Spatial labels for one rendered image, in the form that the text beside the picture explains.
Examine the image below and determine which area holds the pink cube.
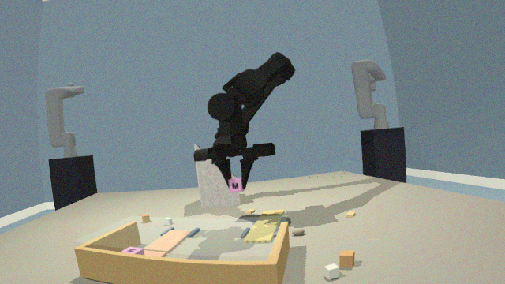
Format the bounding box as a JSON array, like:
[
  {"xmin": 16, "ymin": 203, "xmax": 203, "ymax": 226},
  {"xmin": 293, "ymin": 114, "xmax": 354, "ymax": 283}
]
[{"xmin": 228, "ymin": 177, "xmax": 245, "ymax": 192}]

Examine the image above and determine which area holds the tan open wooden tray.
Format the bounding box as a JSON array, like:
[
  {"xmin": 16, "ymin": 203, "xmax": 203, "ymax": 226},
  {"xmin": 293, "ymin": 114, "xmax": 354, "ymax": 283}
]
[{"xmin": 73, "ymin": 215, "xmax": 290, "ymax": 284}]

